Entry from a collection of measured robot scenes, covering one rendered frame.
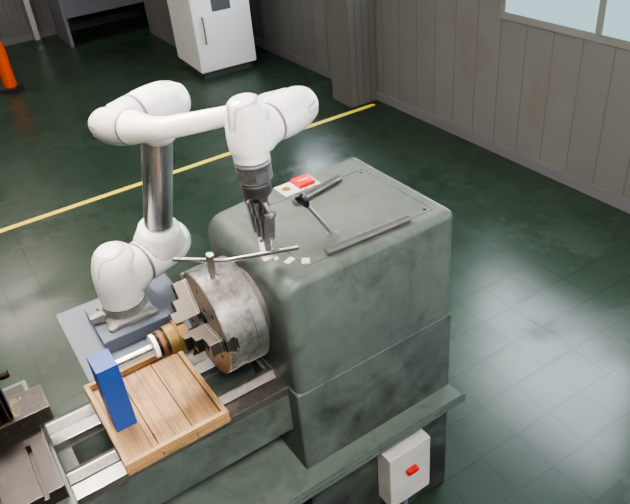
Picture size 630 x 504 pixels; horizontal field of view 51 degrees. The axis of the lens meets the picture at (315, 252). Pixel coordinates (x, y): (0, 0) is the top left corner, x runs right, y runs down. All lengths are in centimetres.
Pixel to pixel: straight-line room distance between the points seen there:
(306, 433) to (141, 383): 52
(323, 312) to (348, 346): 18
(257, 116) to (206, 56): 551
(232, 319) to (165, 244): 69
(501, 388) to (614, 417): 48
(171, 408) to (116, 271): 58
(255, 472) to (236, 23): 549
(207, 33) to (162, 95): 494
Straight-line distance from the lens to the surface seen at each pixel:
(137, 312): 244
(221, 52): 709
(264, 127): 156
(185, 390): 202
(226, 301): 178
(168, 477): 198
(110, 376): 184
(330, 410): 208
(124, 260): 234
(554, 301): 371
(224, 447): 201
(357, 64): 592
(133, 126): 189
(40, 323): 402
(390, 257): 188
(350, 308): 188
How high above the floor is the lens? 228
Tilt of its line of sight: 34 degrees down
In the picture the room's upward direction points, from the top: 6 degrees counter-clockwise
